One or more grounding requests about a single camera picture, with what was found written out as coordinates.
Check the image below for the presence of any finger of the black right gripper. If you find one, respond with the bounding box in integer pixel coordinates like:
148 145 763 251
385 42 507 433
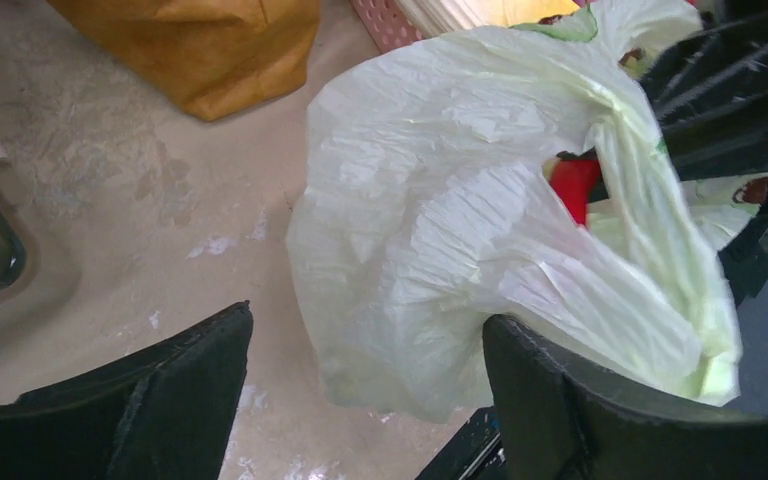
640 6 768 214

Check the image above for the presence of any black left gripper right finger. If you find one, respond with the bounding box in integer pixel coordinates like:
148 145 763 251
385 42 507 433
482 315 768 479

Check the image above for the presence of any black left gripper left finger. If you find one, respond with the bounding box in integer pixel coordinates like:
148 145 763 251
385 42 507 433
0 302 253 479

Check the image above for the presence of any toy red chili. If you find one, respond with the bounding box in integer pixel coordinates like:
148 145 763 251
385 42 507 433
548 152 602 227

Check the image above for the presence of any green plastic grocery bag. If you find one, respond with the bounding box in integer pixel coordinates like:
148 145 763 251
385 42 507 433
286 1 751 423

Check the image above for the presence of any brown paper tote bag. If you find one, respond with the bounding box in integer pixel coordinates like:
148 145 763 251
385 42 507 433
50 0 321 121

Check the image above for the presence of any toy napa cabbage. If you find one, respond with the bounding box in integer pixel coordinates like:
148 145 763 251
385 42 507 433
395 0 580 38

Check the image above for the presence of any pink plastic basket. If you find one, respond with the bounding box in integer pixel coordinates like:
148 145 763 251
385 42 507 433
349 0 423 54

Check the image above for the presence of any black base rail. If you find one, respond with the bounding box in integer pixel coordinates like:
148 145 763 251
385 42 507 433
416 407 507 480

